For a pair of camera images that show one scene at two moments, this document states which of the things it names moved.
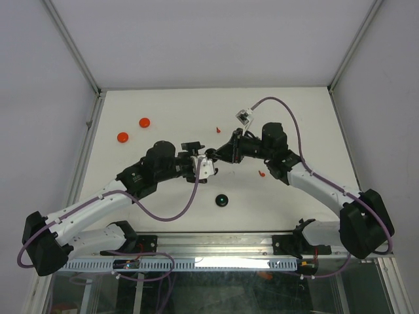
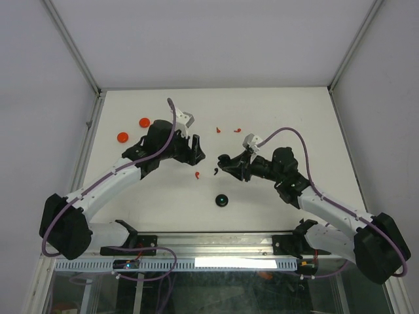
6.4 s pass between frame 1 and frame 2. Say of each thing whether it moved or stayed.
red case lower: stayed
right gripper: moved
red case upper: stayed
